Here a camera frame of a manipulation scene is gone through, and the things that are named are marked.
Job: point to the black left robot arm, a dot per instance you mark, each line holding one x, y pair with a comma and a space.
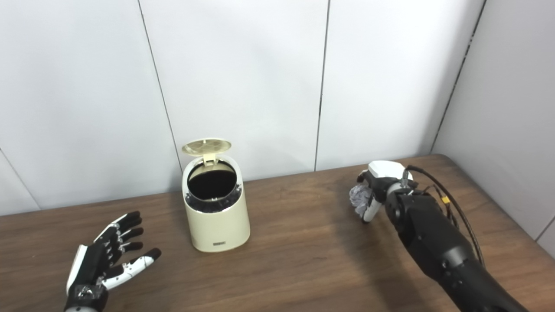
80, 310

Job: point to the white paper ball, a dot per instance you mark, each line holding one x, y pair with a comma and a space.
360, 197

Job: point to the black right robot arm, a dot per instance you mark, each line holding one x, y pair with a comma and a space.
438, 242

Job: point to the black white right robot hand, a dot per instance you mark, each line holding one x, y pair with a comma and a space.
386, 171

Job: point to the cream round bin lid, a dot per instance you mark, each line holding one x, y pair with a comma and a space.
206, 146

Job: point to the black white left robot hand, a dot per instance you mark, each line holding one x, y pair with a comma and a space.
93, 264

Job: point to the cream-colored desktop trash bin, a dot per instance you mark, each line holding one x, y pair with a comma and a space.
217, 225

